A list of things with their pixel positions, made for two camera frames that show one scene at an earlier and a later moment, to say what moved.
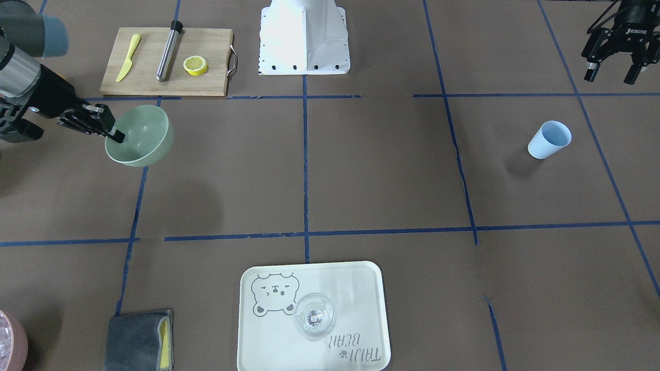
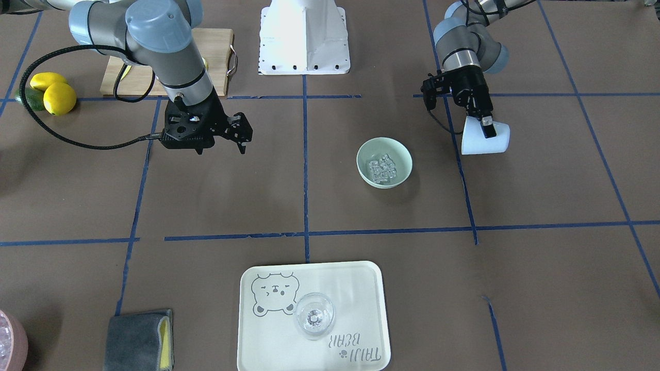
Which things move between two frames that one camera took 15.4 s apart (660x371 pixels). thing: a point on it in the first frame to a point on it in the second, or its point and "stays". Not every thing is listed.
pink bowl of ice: x=14 y=343 stays
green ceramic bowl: x=149 y=133 to x=397 y=151
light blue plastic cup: x=552 y=136 to x=474 y=141
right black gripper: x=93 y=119 to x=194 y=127
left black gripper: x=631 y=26 to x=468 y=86
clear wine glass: x=314 y=315 stays
